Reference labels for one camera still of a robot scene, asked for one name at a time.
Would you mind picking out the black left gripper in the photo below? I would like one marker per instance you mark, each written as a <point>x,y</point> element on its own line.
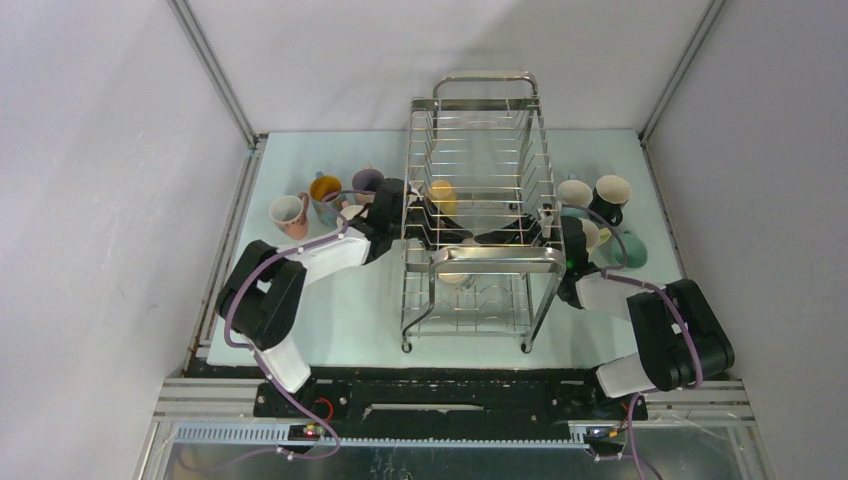
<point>441,229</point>

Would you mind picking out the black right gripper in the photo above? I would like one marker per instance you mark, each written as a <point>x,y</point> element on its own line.
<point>525,226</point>

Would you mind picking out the orange yellow mug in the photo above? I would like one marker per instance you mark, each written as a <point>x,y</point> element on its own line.
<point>443,195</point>

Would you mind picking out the cream seahorse pattern mug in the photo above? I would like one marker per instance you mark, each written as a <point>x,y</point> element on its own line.
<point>457,280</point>

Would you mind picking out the light blue faceted mug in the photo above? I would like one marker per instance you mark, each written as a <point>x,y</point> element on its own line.
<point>575,196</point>

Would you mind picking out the pale yellow faceted mug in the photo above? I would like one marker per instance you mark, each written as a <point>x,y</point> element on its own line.
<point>595,236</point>

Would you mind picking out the iridescent pale pink mug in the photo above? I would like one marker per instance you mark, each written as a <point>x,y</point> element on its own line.
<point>365,183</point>

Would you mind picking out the black mug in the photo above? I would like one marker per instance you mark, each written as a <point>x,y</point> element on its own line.
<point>610,194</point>

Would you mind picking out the green mug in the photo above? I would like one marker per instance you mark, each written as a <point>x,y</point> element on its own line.
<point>630,250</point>

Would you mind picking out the blue butterfly mug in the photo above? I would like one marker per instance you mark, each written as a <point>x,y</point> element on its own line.
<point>327,199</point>

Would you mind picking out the salmon dotted mug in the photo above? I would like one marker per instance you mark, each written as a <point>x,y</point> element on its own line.
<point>289,213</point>

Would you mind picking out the pink faceted mug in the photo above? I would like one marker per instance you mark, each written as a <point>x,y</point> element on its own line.
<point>351,211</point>

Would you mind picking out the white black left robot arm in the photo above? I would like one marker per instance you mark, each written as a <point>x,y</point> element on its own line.
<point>260,299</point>

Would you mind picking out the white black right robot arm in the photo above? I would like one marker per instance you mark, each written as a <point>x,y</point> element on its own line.
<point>679,339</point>

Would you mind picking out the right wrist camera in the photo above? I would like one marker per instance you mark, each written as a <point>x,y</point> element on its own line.
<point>548,216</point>

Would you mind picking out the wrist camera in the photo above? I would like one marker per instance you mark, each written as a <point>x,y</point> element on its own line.
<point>548,216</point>
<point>413,194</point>

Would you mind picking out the metal wire dish rack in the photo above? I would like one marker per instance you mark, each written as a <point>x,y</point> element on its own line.
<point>484,132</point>

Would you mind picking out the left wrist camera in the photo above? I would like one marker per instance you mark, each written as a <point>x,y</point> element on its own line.
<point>413,194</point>

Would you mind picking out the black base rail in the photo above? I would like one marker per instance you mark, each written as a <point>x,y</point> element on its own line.
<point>452,404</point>

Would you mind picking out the aluminium frame post left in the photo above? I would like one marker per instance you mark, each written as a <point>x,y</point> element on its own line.
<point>200,43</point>

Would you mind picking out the aluminium frame post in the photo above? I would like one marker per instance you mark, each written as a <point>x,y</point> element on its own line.
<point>200,43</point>
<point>699,37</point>

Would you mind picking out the aluminium frame post right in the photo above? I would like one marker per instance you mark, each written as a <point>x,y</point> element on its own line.
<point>699,37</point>

